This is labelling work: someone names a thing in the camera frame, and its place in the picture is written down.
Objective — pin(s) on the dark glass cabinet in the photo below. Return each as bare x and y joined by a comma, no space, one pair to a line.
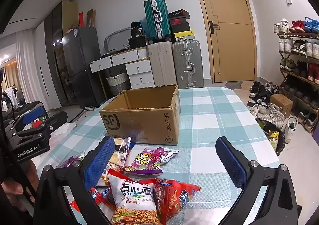
53,65

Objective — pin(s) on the beige rug striped border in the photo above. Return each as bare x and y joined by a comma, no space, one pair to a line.
87,109

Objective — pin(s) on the wooden shoe rack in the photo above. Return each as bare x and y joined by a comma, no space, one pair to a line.
299,34

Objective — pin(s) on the white curtain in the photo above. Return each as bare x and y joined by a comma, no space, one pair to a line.
32,70

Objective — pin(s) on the grey refrigerator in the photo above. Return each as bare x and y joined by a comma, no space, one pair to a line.
79,65

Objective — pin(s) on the small cardboard box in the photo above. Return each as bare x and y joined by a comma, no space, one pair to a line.
281,104

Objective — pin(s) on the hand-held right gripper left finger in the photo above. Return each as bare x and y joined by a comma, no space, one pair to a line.
99,162

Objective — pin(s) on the wooden door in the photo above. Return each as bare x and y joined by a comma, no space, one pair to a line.
229,47

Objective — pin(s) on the shoe rack with shoes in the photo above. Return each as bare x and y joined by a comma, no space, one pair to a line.
284,45

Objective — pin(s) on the silver suitcase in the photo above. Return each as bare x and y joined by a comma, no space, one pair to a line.
187,62

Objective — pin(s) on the black trash bag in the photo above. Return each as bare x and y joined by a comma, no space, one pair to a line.
280,140

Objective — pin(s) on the purple snack packet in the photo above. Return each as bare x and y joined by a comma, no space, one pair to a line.
72,161

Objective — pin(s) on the white noodle snack packet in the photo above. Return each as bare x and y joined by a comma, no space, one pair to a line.
132,195

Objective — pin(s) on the grey door mat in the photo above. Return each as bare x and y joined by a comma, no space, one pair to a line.
234,85

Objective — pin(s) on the person's left hand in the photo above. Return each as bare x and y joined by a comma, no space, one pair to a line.
15,190

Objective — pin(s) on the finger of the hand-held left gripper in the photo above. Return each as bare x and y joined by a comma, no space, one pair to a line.
51,128
35,115

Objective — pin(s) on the wicker basket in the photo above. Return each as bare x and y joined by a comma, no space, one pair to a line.
117,82

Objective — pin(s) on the cardboard sheets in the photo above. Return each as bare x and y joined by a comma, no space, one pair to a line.
91,17

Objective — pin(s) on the purple grape candy bag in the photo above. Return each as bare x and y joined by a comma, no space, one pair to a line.
149,161

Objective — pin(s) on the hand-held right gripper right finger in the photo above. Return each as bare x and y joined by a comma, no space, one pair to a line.
231,162

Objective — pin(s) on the white drawer desk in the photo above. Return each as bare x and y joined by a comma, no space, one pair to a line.
138,67

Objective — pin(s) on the pile of sneakers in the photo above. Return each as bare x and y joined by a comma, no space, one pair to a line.
266,112

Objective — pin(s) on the red triangular chip bag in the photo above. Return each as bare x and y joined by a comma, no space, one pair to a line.
174,200

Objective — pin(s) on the white metal frame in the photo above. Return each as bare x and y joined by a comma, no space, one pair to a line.
117,32

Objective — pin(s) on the beige suitcase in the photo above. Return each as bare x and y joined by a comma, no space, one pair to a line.
160,62

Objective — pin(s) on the red paper bag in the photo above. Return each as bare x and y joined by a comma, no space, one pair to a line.
81,19

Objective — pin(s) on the teal suitcase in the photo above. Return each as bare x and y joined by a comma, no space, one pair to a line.
157,17

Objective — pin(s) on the clear cracker packet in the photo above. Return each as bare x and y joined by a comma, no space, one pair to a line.
122,150

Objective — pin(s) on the small red blue snack packet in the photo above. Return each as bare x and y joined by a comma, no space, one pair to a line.
106,198
94,193

